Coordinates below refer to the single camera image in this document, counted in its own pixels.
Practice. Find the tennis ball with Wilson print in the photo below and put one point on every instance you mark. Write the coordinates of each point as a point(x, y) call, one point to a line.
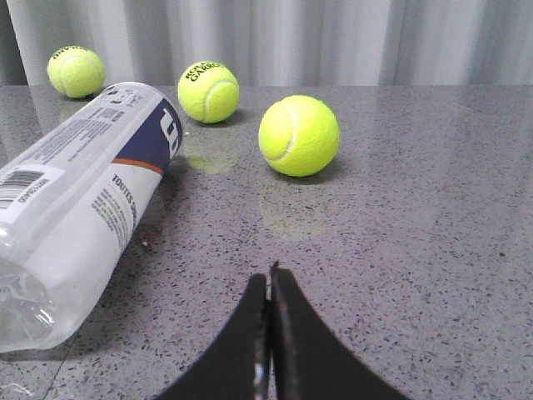
point(76, 71)

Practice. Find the tennis ball roland garros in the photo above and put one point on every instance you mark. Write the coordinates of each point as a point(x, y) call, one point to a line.
point(299, 136)
point(208, 92)

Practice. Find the middle tennis ball Roland Garros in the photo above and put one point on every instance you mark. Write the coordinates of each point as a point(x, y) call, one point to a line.
point(208, 92)

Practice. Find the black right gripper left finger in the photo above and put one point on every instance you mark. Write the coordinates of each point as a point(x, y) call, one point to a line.
point(235, 364)

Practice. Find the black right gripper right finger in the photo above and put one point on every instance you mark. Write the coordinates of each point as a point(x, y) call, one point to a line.
point(309, 361)

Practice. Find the grey pleated curtain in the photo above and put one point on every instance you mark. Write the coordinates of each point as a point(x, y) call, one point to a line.
point(278, 43)

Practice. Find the white blue tennis ball can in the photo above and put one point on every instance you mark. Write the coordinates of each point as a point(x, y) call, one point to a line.
point(69, 207)

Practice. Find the right tennis ball Roland Garros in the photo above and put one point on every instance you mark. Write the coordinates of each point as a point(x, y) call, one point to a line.
point(299, 136)

